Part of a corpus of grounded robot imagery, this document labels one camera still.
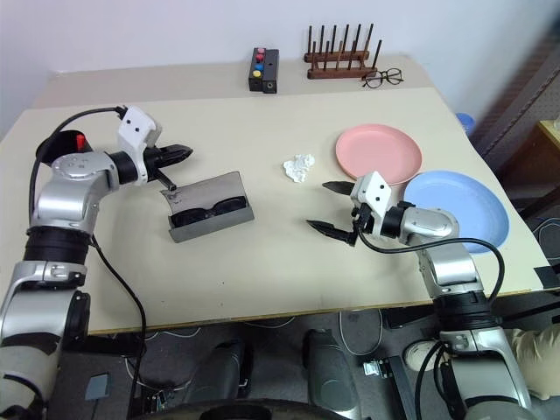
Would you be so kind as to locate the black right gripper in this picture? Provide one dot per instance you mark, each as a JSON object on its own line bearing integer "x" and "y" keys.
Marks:
{"x": 367, "y": 229}

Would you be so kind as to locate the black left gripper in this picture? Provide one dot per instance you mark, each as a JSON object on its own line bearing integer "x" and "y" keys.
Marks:
{"x": 154, "y": 164}

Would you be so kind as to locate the grey glasses case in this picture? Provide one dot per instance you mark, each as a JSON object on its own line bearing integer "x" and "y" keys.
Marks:
{"x": 214, "y": 188}

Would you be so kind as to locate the black sunglasses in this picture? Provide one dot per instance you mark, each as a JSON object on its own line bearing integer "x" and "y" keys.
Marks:
{"x": 192, "y": 216}

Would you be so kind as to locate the black marker with red cap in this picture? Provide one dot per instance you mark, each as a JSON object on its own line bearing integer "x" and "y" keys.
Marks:
{"x": 80, "y": 142}

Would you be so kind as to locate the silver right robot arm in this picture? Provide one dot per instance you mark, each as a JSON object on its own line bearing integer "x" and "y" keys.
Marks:
{"x": 450, "y": 271}

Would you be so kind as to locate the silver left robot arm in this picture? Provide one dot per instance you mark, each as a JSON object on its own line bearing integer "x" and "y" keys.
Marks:
{"x": 65, "y": 197}

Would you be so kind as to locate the crumpled white tissue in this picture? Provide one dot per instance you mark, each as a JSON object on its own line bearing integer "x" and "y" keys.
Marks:
{"x": 299, "y": 168}

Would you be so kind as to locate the pink plastic plate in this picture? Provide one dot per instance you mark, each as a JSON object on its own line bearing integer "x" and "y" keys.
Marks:
{"x": 376, "y": 149}

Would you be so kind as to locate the black plastic cup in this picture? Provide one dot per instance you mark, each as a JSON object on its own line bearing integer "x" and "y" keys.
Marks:
{"x": 57, "y": 144}

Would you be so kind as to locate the black box with coloured buttons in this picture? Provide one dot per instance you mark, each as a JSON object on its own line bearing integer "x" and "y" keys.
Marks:
{"x": 262, "y": 76}

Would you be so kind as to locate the blue plastic plate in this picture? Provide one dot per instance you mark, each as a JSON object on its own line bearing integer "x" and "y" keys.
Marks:
{"x": 464, "y": 201}

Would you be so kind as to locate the brown wooden peg rack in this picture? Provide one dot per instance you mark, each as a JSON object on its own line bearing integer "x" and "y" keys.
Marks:
{"x": 341, "y": 72}

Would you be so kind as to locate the dark-framed clear eyeglasses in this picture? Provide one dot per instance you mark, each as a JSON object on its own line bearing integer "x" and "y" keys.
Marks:
{"x": 387, "y": 78}

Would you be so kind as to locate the blue round container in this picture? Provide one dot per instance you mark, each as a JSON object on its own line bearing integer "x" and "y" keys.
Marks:
{"x": 464, "y": 121}

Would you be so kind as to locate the dark rounded shape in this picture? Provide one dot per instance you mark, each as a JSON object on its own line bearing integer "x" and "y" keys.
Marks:
{"x": 328, "y": 372}
{"x": 223, "y": 367}

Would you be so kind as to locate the white sneaker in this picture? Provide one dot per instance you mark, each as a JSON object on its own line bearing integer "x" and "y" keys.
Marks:
{"x": 417, "y": 354}

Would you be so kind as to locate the black bar with metal buckle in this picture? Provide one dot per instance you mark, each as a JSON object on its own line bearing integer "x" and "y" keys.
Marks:
{"x": 394, "y": 385}

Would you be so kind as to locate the dark curved robot torso edge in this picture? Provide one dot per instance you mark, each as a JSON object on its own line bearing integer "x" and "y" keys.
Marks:
{"x": 254, "y": 409}

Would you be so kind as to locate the yellow wooden box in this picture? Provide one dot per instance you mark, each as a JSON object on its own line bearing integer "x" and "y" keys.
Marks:
{"x": 550, "y": 133}

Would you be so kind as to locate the small grey floor block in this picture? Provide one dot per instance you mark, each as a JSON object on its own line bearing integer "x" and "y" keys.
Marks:
{"x": 97, "y": 387}

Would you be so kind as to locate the khaki trouser leg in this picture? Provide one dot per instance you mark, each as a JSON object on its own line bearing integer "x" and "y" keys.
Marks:
{"x": 540, "y": 363}

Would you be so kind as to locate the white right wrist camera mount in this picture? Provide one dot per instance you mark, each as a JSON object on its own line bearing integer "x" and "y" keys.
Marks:
{"x": 374, "y": 190}

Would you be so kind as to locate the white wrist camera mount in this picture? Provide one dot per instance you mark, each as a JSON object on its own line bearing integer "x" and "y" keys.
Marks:
{"x": 135, "y": 127}
{"x": 374, "y": 190}

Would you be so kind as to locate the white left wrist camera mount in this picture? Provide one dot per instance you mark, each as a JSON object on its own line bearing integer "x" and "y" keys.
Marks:
{"x": 135, "y": 127}

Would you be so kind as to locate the black table frame bar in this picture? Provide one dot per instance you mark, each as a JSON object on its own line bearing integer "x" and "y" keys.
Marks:
{"x": 411, "y": 317}

